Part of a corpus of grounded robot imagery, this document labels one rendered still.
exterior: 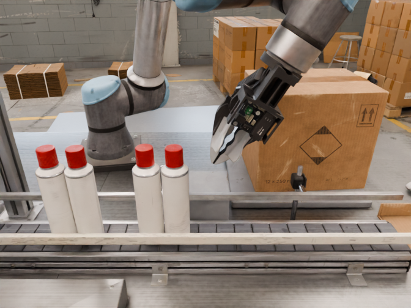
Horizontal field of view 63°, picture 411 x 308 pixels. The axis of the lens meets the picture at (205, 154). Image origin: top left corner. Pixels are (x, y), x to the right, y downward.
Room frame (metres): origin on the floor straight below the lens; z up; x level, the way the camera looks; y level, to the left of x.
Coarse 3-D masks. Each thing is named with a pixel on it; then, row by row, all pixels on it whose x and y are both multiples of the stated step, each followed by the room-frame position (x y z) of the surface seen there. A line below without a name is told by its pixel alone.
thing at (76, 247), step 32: (0, 224) 0.58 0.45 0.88; (32, 224) 0.58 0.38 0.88; (128, 224) 0.58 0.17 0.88; (192, 224) 0.58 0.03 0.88; (224, 224) 0.58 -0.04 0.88; (256, 224) 0.58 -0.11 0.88; (288, 224) 0.58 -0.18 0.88; (320, 224) 0.58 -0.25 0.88; (352, 224) 0.58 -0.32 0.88; (384, 224) 0.58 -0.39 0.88
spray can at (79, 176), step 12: (72, 156) 0.52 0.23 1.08; (84, 156) 0.54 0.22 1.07; (72, 168) 0.52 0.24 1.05; (84, 168) 0.53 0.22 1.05; (72, 180) 0.52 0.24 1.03; (84, 180) 0.52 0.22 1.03; (72, 192) 0.52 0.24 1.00; (84, 192) 0.52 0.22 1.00; (96, 192) 0.54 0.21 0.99; (72, 204) 0.52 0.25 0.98; (84, 204) 0.52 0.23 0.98; (96, 204) 0.53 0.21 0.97; (84, 216) 0.52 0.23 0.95; (96, 216) 0.53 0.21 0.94; (84, 228) 0.51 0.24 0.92; (96, 228) 0.52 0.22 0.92
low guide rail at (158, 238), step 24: (0, 240) 0.50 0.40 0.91; (24, 240) 0.50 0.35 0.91; (48, 240) 0.50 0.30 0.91; (72, 240) 0.50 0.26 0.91; (96, 240) 0.50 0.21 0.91; (120, 240) 0.50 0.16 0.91; (144, 240) 0.50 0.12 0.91; (168, 240) 0.50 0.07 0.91; (192, 240) 0.50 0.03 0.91; (216, 240) 0.50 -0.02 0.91; (240, 240) 0.50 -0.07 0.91; (264, 240) 0.50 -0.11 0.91; (288, 240) 0.50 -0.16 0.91; (312, 240) 0.50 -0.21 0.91; (336, 240) 0.50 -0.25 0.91; (360, 240) 0.50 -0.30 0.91; (384, 240) 0.50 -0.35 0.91; (408, 240) 0.50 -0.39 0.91
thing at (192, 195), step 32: (0, 192) 0.58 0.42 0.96; (32, 192) 0.58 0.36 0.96; (128, 192) 0.58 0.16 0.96; (192, 192) 0.58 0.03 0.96; (224, 192) 0.58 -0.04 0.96; (256, 192) 0.58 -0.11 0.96; (288, 192) 0.58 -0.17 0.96; (320, 192) 0.58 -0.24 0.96; (352, 192) 0.58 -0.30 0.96; (384, 192) 0.58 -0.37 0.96
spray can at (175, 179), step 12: (168, 156) 0.53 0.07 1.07; (180, 156) 0.53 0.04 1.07; (168, 168) 0.53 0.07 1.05; (180, 168) 0.53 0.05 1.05; (168, 180) 0.52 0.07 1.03; (180, 180) 0.52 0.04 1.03; (168, 192) 0.52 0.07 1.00; (180, 192) 0.52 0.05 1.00; (168, 204) 0.52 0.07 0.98; (180, 204) 0.52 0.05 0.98; (168, 216) 0.52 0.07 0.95; (180, 216) 0.52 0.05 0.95; (168, 228) 0.52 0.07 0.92; (180, 228) 0.52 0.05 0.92
